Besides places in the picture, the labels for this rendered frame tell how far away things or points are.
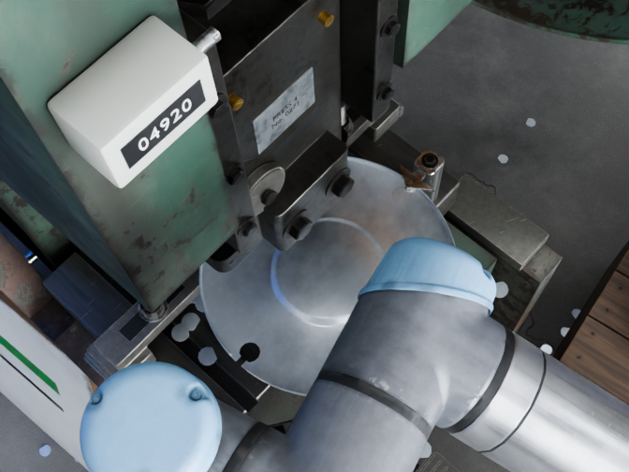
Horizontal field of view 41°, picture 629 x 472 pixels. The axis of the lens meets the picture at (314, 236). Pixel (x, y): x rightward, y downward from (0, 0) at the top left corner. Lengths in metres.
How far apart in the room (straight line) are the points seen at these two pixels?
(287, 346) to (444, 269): 0.44
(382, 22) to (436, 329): 0.28
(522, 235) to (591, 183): 0.82
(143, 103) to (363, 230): 0.59
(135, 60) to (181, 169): 0.14
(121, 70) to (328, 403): 0.21
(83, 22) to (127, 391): 0.19
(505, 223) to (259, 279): 0.36
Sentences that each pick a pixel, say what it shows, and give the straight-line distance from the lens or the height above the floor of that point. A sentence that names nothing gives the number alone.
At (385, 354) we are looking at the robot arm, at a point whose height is 1.20.
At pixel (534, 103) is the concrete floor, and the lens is 2.03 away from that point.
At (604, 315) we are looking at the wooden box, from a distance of 1.45.
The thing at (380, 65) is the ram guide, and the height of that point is 1.08.
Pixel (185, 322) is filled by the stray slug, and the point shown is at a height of 0.71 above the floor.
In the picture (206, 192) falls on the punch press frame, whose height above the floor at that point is 1.15.
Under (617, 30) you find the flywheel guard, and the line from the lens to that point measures 0.88.
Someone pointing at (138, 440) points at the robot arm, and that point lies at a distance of 0.46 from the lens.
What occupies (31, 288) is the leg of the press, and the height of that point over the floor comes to 0.62.
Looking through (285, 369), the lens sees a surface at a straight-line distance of 0.92.
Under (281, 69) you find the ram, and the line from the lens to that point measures 0.67.
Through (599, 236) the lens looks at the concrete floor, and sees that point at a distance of 1.90.
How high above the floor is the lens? 1.66
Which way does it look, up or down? 65 degrees down
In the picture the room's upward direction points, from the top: 5 degrees counter-clockwise
